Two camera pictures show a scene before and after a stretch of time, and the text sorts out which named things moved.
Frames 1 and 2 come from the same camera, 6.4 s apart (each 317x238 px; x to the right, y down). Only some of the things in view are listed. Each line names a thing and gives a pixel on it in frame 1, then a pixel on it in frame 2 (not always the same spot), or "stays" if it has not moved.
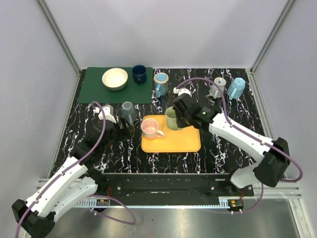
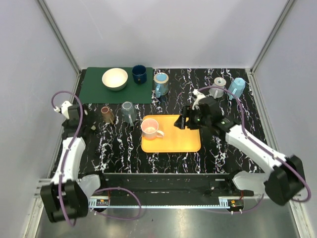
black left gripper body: [123, 125] to [87, 125]
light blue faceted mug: [236, 89] stays
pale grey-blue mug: [214, 90] stays
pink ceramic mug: [149, 129] stays
